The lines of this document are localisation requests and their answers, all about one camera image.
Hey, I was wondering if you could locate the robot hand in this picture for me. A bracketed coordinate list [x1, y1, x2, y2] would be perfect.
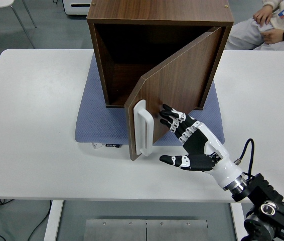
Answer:
[159, 103, 247, 191]

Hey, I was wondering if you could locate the brown wooden cabinet door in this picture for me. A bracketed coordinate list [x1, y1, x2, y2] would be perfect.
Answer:
[124, 26, 223, 161]

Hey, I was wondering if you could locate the brown wooden cabinet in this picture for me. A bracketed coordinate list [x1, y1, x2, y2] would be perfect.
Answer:
[86, 0, 234, 111]

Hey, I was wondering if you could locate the white table leg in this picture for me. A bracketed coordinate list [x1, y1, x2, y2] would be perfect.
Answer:
[43, 200, 64, 241]
[230, 202, 249, 241]

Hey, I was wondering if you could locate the grey metal plate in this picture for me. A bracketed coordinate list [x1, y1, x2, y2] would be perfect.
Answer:
[85, 219, 147, 241]
[146, 219, 209, 241]

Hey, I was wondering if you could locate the blue-grey textured mat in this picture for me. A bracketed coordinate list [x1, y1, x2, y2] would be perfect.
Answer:
[75, 54, 225, 147]

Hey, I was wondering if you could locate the person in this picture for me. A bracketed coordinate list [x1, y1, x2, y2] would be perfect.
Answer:
[225, 0, 284, 51]

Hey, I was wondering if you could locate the person's hand with watch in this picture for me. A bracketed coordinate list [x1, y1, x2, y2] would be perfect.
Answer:
[260, 29, 284, 45]

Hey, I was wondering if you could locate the white appliance box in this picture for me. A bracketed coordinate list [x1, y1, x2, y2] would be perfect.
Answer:
[62, 0, 94, 19]

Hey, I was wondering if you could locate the black power cable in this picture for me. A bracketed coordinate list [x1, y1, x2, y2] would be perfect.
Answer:
[0, 199, 53, 241]

